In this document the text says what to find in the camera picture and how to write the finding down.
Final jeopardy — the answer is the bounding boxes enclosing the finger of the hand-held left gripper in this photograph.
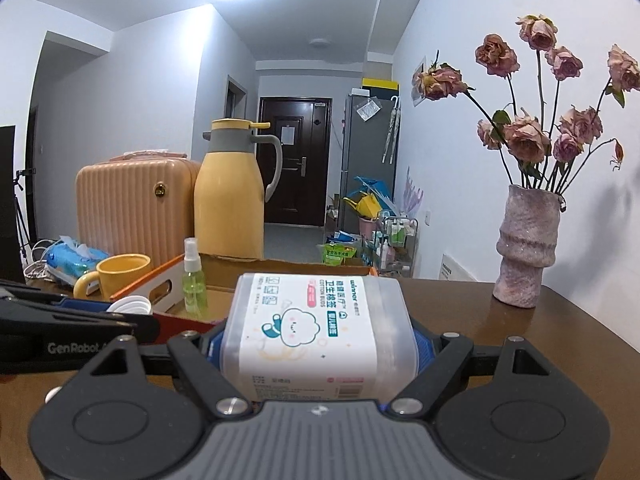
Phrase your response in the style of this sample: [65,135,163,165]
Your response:
[0,284,112,312]
[0,309,161,345]

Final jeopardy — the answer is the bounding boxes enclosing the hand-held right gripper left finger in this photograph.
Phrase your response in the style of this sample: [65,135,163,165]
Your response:
[75,325,252,419]

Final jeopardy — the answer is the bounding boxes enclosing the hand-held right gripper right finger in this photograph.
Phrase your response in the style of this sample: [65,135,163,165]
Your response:
[390,327,569,419]

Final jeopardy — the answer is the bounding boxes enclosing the white ribbed cap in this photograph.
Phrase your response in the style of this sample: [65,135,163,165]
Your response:
[107,297,154,317]

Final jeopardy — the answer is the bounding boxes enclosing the red printed cardboard box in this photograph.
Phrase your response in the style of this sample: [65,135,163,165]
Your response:
[110,252,379,334]

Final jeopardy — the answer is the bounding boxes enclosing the clear plastic cotton swab box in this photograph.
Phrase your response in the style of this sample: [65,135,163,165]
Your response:
[220,272,419,404]

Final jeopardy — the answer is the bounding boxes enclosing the blue tissue pack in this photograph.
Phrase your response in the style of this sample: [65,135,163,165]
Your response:
[45,235,109,281]

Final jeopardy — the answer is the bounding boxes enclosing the yellow mug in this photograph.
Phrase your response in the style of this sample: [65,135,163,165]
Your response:
[73,254,152,302]

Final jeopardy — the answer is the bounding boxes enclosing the green spray bottle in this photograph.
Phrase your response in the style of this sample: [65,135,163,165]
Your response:
[182,237,209,319]

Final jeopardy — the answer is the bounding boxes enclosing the black tripod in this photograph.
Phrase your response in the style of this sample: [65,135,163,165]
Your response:
[12,167,39,262]

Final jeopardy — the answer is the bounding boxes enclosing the orange ribbed suitcase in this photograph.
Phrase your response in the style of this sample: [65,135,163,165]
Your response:
[75,152,202,267]

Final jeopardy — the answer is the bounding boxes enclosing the trolley with bottles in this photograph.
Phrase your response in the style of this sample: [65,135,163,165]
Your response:
[362,212,419,279]

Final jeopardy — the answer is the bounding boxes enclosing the black monitor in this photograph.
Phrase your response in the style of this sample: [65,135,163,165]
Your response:
[0,125,31,287]

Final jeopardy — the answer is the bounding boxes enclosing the green snack bag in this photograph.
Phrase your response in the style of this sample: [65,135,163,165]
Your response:
[324,242,359,266]

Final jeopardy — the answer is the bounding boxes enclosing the pink textured vase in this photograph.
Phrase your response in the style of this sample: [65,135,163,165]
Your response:
[492,184,569,309]

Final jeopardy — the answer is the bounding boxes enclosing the yellow thermos jug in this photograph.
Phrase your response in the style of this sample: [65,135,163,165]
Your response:
[193,118,284,262]

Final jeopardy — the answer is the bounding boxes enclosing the yellow watering can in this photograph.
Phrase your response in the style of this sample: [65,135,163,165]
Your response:
[344,194,381,221]

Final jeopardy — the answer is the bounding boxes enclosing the dark brown door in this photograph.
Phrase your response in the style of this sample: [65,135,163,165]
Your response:
[258,97,332,229]

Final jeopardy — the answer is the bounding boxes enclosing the grey refrigerator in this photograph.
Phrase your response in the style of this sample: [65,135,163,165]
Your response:
[339,88,401,247]

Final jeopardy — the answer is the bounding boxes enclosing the white hanging umbrella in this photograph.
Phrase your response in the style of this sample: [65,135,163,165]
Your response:
[382,95,401,166]

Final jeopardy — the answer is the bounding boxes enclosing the dried pink roses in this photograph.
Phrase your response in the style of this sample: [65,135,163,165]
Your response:
[412,13,640,196]

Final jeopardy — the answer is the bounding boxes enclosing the clear plastic bag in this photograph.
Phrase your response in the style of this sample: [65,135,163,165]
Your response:
[357,99,384,122]

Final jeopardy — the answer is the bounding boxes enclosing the yellow and black box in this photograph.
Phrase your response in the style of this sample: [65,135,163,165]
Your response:
[362,78,401,99]

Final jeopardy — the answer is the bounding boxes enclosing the white cables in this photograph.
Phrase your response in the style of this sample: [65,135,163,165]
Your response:
[22,239,57,281]

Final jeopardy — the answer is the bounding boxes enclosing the wall poster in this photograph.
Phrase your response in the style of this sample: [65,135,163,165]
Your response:
[412,54,429,109]

